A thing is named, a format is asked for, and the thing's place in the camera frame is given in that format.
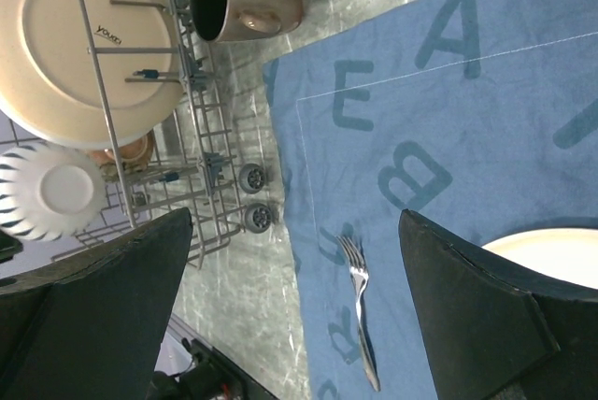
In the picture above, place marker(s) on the silver fork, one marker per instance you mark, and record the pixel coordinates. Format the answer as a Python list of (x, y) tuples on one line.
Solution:
[(359, 276)]

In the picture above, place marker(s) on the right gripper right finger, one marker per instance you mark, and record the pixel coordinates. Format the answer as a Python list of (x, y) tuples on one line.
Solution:
[(494, 329)]

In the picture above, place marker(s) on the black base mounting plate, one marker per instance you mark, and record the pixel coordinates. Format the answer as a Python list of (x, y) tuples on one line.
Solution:
[(206, 372)]

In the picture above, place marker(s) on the beige plate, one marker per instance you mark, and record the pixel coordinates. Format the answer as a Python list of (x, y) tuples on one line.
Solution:
[(67, 69)]

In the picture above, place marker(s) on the pink and cream plate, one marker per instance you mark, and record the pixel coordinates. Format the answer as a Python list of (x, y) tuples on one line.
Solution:
[(568, 254)]

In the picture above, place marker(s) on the metal wire dish rack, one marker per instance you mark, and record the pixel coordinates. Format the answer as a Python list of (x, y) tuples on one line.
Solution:
[(193, 165)]

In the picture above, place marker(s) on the dark brown metal cup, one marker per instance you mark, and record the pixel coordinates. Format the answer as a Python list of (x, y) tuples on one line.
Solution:
[(244, 20)]

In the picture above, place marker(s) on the blue letter pattern cloth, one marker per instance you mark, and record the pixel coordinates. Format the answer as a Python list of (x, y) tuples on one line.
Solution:
[(480, 114)]

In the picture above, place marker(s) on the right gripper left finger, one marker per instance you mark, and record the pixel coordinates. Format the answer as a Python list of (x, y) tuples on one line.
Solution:
[(91, 326)]

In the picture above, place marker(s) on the brown rimmed ceramic bowl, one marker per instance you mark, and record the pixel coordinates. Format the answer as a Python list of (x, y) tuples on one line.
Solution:
[(135, 158)]

